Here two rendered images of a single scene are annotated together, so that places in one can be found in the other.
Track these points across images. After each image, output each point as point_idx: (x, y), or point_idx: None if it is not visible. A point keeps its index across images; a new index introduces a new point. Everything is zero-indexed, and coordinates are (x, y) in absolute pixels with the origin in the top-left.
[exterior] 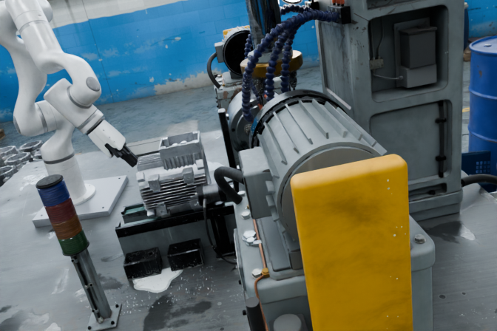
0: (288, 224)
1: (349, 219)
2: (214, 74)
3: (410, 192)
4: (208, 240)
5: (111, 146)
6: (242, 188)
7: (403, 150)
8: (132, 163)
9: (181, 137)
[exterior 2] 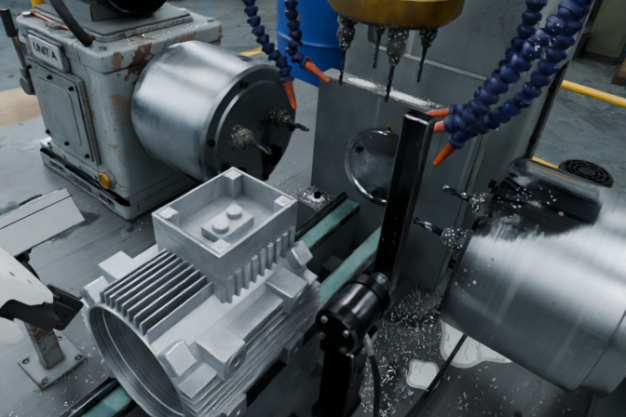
0: None
1: None
2: (0, 10)
3: None
4: (280, 401)
5: (20, 304)
6: (529, 289)
7: (523, 137)
8: (66, 321)
9: (199, 195)
